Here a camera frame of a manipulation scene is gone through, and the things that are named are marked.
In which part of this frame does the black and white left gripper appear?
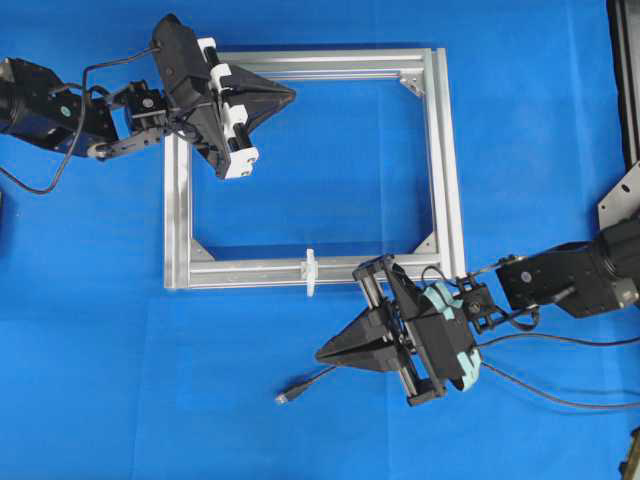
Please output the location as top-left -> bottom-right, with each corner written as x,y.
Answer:
167,40 -> 296,180

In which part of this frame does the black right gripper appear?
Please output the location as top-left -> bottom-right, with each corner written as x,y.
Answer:
315,255 -> 454,406

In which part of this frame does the black USB cable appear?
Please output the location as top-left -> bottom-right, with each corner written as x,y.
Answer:
274,335 -> 640,414

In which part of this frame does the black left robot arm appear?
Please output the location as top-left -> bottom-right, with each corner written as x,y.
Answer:
1,38 -> 296,180

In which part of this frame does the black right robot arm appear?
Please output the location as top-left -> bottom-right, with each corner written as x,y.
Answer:
315,217 -> 639,405

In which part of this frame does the white zip tie loop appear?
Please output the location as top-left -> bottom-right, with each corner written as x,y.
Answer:
300,248 -> 319,298

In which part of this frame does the olive object at bottom right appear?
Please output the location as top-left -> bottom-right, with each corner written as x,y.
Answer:
618,427 -> 640,480

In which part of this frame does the black and teal right wrist camera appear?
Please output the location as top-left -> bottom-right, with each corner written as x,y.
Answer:
414,281 -> 482,392

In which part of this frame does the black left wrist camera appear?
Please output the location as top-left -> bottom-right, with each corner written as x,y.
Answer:
150,13 -> 215,111

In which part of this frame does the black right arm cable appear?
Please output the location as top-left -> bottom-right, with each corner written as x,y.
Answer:
420,254 -> 546,332

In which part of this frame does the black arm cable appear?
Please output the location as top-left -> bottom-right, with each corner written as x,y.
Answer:
0,45 -> 162,196
420,254 -> 546,332

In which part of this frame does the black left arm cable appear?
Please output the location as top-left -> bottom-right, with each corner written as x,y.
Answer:
0,45 -> 162,196

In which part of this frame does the silver aluminium extrusion frame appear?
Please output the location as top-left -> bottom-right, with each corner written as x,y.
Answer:
163,48 -> 466,290

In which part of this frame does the black frame post with bracket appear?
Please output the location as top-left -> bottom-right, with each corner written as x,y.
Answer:
597,0 -> 639,229

